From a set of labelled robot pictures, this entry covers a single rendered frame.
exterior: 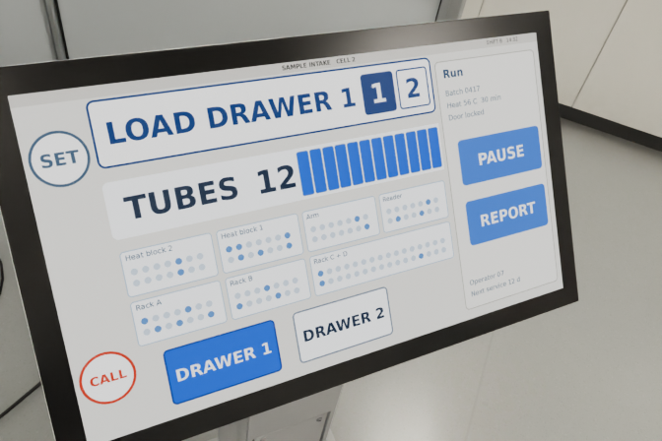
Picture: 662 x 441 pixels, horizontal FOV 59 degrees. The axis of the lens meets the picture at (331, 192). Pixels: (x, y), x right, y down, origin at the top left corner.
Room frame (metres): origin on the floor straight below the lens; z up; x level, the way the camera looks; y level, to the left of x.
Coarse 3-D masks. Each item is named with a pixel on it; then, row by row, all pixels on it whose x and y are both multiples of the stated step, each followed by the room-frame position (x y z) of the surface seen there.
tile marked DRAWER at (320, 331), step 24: (384, 288) 0.33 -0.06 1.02; (312, 312) 0.29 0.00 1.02; (336, 312) 0.30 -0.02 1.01; (360, 312) 0.31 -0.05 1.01; (384, 312) 0.32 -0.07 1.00; (312, 336) 0.28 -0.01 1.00; (336, 336) 0.29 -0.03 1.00; (360, 336) 0.30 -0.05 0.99; (384, 336) 0.31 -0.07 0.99; (312, 360) 0.27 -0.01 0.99
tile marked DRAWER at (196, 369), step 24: (216, 336) 0.25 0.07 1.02; (240, 336) 0.26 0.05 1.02; (264, 336) 0.27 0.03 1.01; (168, 360) 0.23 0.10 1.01; (192, 360) 0.23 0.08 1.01; (216, 360) 0.24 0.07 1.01; (240, 360) 0.25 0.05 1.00; (264, 360) 0.25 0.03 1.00; (168, 384) 0.21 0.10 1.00; (192, 384) 0.22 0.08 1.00; (216, 384) 0.23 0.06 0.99; (240, 384) 0.23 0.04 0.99
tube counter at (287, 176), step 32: (416, 128) 0.44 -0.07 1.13; (256, 160) 0.36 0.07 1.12; (288, 160) 0.37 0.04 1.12; (320, 160) 0.38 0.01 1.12; (352, 160) 0.39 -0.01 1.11; (384, 160) 0.41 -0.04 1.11; (416, 160) 0.42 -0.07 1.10; (256, 192) 0.34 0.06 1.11; (288, 192) 0.35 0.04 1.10; (320, 192) 0.36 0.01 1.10
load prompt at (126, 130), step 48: (144, 96) 0.35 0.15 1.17; (192, 96) 0.37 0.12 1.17; (240, 96) 0.38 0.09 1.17; (288, 96) 0.40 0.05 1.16; (336, 96) 0.42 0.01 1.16; (384, 96) 0.44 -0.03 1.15; (432, 96) 0.46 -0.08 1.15; (96, 144) 0.31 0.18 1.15; (144, 144) 0.33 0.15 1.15; (192, 144) 0.34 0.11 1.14; (240, 144) 0.36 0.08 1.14
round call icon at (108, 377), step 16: (96, 352) 0.21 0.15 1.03; (112, 352) 0.22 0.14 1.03; (128, 352) 0.22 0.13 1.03; (80, 368) 0.20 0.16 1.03; (96, 368) 0.21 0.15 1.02; (112, 368) 0.21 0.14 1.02; (128, 368) 0.21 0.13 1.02; (80, 384) 0.19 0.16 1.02; (96, 384) 0.20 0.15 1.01; (112, 384) 0.20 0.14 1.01; (128, 384) 0.21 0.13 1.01; (96, 400) 0.19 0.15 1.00; (112, 400) 0.19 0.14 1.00
